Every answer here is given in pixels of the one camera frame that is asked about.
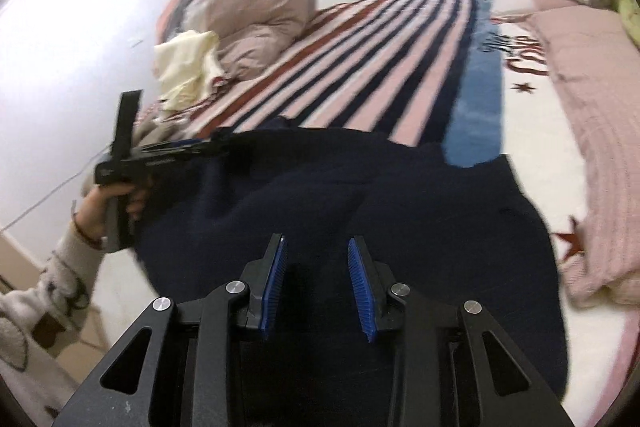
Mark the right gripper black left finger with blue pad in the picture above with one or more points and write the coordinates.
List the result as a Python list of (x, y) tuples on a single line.
[(264, 278)]

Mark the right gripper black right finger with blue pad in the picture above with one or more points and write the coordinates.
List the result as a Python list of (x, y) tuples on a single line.
[(371, 283)]

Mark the dark navy knit sweater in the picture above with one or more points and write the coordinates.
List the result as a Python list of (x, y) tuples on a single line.
[(453, 233)]

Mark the white fleece patterned sleeve forearm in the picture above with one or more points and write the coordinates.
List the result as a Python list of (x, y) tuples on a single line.
[(49, 317)]

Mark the person's left hand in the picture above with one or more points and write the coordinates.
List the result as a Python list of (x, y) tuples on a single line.
[(90, 218)]

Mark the cream yellow garment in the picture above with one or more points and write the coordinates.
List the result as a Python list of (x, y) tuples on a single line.
[(188, 69)]

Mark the pink beige rolled duvet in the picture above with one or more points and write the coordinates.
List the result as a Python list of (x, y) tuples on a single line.
[(252, 34)]

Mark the striped pink navy blanket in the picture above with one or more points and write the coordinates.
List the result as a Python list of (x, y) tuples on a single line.
[(436, 71)]

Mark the pink ribbed blanket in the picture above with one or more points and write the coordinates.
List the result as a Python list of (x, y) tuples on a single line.
[(594, 65)]

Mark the green plush toy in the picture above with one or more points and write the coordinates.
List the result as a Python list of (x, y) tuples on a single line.
[(629, 13)]

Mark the black camera box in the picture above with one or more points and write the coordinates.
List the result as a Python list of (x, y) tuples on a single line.
[(124, 126)]

